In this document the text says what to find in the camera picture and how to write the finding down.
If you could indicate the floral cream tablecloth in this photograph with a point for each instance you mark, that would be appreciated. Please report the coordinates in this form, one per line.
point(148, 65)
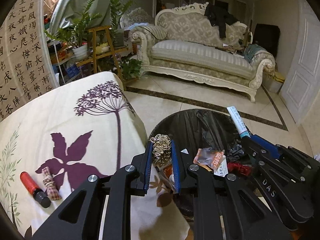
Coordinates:
point(85, 127)

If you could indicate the clear orange snack wrapper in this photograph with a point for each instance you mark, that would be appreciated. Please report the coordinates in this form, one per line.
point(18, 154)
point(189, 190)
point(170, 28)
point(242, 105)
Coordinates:
point(209, 158)

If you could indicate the red small bottle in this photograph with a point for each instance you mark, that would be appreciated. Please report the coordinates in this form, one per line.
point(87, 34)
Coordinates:
point(33, 188)

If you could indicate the grey green curtain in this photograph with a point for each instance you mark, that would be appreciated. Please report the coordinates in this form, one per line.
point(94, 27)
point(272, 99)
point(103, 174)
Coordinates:
point(66, 11)

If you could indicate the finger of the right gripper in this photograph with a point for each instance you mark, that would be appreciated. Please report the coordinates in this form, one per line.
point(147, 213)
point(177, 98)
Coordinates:
point(258, 155)
point(272, 149)

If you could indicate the checkered candy wrapper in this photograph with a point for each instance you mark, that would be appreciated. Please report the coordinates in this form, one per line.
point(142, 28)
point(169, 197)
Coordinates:
point(49, 183)

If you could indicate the dark clothing on sofa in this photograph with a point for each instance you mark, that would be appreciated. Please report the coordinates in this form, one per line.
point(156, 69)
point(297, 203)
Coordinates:
point(219, 17)

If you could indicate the wooden plant stand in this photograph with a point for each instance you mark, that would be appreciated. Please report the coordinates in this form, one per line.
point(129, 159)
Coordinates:
point(110, 52)

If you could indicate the white panel door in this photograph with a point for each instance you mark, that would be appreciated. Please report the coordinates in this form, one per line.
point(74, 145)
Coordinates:
point(302, 81)

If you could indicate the red crumpled trash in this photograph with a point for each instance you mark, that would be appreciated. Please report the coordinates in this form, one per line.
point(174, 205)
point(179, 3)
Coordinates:
point(239, 169)

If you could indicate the gold wrapper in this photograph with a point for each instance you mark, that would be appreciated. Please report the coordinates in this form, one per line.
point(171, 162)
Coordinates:
point(161, 150)

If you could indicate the potted plant white pot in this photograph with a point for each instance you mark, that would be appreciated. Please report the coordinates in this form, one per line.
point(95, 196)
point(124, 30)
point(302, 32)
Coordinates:
point(75, 34)

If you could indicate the tall green plant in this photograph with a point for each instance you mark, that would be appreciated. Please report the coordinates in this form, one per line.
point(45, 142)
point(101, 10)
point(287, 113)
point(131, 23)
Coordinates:
point(117, 10)

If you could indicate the calligraphy folding screen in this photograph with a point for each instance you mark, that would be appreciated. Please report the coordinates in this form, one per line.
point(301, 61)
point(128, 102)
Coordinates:
point(26, 69)

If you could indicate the small green floor plant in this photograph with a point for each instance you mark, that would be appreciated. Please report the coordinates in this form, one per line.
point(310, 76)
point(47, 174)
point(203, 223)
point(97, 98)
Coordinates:
point(130, 68)

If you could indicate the blue white long box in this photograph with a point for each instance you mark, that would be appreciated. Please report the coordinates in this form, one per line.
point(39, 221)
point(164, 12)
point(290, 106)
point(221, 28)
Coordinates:
point(238, 122)

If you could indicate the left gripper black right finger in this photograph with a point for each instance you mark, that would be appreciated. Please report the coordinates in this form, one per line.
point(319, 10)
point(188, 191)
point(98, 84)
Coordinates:
point(221, 207)

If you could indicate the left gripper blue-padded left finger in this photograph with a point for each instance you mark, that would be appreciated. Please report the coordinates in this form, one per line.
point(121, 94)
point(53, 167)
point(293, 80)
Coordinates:
point(100, 207)

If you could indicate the black bin bag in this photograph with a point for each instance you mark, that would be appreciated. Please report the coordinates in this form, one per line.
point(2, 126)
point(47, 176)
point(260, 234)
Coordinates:
point(198, 128)

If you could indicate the ornate white sofa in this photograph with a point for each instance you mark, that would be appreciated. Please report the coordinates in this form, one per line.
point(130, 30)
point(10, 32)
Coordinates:
point(183, 43)

